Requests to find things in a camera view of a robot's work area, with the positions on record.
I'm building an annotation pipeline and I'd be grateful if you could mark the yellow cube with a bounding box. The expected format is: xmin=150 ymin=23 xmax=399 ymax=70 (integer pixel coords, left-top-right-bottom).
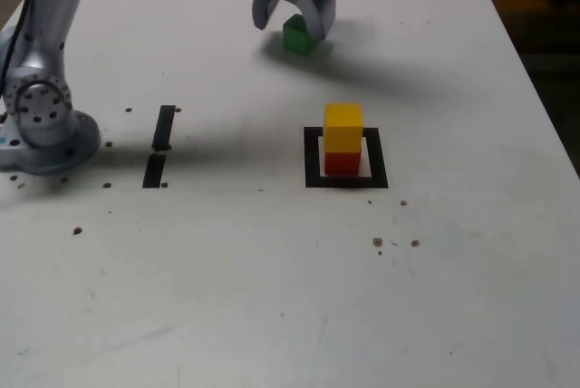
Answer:
xmin=323 ymin=103 xmax=365 ymax=153

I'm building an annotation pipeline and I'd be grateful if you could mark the red cube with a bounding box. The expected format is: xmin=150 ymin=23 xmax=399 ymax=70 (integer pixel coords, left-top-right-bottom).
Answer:
xmin=324 ymin=150 xmax=363 ymax=178

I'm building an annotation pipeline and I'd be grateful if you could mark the black tape square outline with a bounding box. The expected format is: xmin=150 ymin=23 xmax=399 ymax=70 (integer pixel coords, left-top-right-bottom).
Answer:
xmin=303 ymin=126 xmax=390 ymax=189

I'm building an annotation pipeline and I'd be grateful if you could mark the green cube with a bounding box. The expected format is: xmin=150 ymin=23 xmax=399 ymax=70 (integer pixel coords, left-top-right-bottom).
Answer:
xmin=282 ymin=15 xmax=321 ymax=56

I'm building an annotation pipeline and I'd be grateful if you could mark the black tape strip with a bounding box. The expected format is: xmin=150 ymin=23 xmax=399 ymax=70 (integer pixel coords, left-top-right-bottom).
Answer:
xmin=141 ymin=104 xmax=177 ymax=189

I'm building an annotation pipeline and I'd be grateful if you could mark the black cable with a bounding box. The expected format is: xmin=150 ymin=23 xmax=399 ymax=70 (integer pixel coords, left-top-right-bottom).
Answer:
xmin=0 ymin=0 xmax=44 ymax=94

